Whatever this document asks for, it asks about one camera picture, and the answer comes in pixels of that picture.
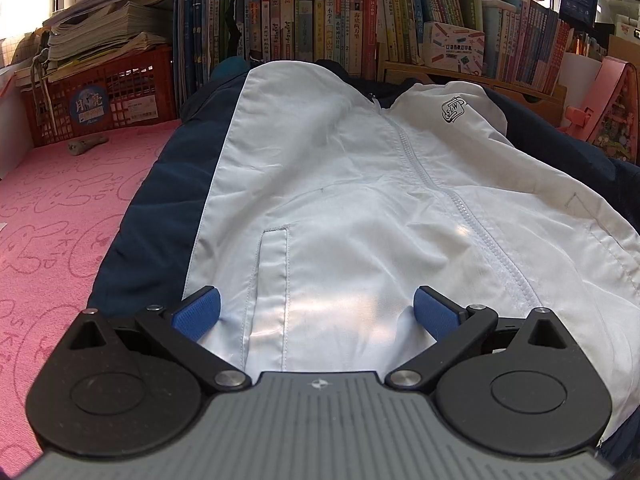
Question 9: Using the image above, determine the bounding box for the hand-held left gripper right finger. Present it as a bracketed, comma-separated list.
[385, 285, 583, 393]

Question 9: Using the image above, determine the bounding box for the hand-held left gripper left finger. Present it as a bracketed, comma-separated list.
[52, 286, 251, 392]

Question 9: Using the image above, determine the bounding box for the white and navy jacket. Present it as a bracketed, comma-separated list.
[87, 59, 640, 461]

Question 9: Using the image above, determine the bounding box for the pink rabbit print mat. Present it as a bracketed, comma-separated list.
[0, 120, 181, 476]

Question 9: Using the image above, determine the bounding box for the small grey stick object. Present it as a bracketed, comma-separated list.
[67, 135, 110, 157]

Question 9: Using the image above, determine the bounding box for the red plastic crate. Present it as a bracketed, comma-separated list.
[15, 44, 176, 148]

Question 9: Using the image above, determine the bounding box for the wooden drawer organizer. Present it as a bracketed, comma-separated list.
[377, 60, 568, 126]

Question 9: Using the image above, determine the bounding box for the white storage box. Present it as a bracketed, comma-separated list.
[0, 67, 36, 181]

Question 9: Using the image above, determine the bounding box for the white printer box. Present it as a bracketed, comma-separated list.
[421, 21, 486, 75]

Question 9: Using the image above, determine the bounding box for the pink toy house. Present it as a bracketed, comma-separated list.
[565, 56, 640, 163]

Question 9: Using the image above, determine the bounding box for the stack of paper booklets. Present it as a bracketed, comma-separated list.
[12, 0, 173, 81]

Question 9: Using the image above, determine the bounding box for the row of upright books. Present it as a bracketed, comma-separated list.
[172, 0, 576, 96]

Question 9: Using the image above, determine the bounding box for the black bag strap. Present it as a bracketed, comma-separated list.
[223, 0, 247, 61]

